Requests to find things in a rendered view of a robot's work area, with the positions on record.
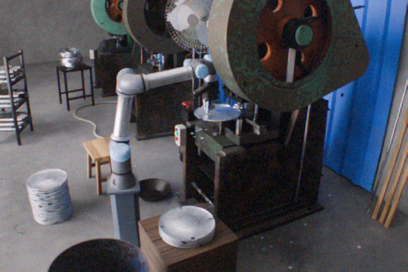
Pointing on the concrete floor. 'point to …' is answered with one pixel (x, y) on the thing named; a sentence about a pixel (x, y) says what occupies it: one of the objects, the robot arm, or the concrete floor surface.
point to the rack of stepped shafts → (14, 98)
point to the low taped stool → (100, 146)
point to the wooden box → (160, 264)
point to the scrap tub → (100, 257)
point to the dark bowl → (153, 189)
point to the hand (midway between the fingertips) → (205, 112)
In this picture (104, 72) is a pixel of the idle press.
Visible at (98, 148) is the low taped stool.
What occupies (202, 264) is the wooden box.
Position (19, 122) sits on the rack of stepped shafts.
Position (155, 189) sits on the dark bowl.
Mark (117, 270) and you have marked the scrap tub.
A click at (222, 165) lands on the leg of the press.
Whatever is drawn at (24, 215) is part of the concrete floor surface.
